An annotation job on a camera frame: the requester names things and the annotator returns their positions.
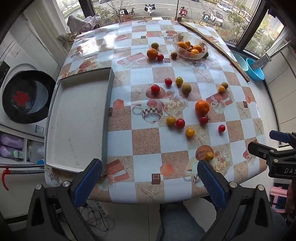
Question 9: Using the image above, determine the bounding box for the light blue plastic basin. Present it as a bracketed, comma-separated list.
[232, 51, 249, 72]

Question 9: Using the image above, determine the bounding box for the clear plastic jug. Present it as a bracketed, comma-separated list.
[29, 146, 45, 164]

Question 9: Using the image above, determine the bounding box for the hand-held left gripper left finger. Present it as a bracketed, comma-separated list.
[26, 158, 103, 241]

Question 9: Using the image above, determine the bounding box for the thin black cable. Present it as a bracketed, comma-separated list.
[79, 205, 116, 232]

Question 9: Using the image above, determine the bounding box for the clear glass bowl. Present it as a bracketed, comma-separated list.
[173, 32, 208, 60]

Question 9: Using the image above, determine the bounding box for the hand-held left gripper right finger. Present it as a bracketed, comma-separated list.
[196, 160, 274, 241]

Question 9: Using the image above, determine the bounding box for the pink plastic stool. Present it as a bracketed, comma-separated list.
[270, 186, 288, 214]

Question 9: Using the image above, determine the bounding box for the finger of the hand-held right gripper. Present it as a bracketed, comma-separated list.
[247, 142, 296, 163]
[269, 130, 296, 149]

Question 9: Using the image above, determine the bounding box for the white van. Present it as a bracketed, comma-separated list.
[210, 10, 224, 26]

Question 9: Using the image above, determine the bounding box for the small mandarin orange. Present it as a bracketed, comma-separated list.
[147, 48, 159, 60]

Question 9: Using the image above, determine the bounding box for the white scooter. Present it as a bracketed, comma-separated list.
[144, 4, 156, 16]

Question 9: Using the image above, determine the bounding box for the metal grater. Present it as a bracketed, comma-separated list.
[251, 53, 271, 71]

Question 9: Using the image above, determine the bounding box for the person's leg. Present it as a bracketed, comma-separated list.
[156, 202, 206, 241]
[270, 207, 289, 241]

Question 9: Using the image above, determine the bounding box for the person's left leg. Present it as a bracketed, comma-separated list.
[156, 202, 206, 241]

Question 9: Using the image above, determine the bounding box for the person's right leg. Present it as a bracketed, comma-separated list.
[270, 207, 289, 241]

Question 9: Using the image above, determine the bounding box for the large orange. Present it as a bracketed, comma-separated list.
[195, 100, 210, 116]

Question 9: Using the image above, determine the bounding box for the checkered printed tablecloth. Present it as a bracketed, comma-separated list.
[44, 20, 269, 204]

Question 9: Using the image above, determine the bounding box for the purple detergent bottle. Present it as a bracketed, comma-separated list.
[0, 134, 25, 149]
[0, 146, 23, 159]

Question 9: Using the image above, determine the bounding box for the grey white cloth heap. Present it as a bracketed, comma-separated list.
[67, 14, 102, 33]

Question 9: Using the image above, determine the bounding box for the person's right hand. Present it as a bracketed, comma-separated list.
[285, 183, 296, 215]

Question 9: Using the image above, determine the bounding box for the white power strip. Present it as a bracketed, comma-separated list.
[92, 200, 109, 217]

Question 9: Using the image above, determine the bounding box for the white tray with grey rim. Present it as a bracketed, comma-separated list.
[44, 67, 115, 174]

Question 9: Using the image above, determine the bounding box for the red plastic hook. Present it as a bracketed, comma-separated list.
[2, 169, 11, 191]

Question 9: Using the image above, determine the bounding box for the white washing machine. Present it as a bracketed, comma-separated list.
[0, 23, 60, 139]

